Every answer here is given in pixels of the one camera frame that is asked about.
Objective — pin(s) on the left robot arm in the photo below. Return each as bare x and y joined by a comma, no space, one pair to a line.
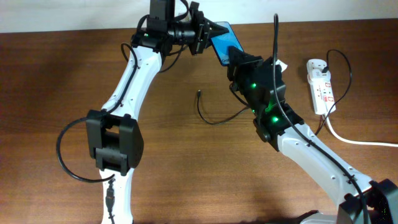
114,139

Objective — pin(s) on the white USB charger adapter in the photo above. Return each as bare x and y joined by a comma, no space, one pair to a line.
317,71

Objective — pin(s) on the white power strip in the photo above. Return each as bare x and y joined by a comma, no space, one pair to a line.
322,97

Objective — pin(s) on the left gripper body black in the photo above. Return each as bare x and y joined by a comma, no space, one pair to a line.
196,28

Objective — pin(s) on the blue Galaxy smartphone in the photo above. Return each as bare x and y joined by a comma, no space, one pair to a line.
221,43

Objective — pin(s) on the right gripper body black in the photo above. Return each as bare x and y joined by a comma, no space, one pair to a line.
249,64

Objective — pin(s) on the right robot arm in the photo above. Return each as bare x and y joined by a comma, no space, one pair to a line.
358,198

